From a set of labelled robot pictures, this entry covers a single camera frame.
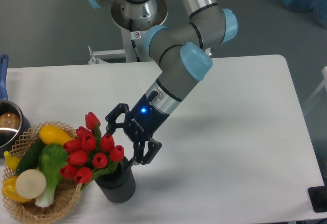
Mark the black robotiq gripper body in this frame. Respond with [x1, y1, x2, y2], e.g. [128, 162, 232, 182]
[123, 93, 169, 142]

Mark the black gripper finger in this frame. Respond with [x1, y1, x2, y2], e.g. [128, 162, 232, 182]
[124, 137, 162, 170]
[105, 103, 129, 135]

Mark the red tulip bouquet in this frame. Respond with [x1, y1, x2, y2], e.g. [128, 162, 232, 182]
[59, 112, 125, 187]

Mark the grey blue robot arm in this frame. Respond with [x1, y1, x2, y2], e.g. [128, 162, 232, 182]
[88, 0, 238, 169]

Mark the dark grey ribbed vase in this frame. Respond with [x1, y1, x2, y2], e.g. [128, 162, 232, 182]
[95, 157, 136, 203]

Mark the yellow squash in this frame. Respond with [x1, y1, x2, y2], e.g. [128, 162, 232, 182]
[39, 125, 72, 145]

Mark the green bok choy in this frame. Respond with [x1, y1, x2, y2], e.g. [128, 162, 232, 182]
[35, 144, 68, 208]

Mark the woven wicker basket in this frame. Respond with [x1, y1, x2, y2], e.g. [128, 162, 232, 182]
[1, 121, 81, 223]

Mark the green cucumber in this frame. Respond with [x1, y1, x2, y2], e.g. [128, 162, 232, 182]
[15, 137, 45, 176]

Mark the white round radish slice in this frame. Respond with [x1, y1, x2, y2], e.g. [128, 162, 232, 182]
[15, 169, 46, 199]

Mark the yellow bell pepper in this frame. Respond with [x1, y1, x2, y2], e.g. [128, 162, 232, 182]
[2, 176, 31, 203]

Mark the black device at edge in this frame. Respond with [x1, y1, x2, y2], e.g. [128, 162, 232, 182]
[308, 186, 326, 213]

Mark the blue handled saucepan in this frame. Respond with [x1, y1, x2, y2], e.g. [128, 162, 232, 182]
[1, 54, 30, 159]

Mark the black pedestal cable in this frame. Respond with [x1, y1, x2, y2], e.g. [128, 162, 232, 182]
[129, 18, 141, 62]

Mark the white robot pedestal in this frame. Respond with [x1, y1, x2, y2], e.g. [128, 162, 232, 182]
[87, 0, 214, 65]

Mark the white frame at right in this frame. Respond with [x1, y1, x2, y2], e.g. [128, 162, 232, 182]
[302, 66, 326, 116]

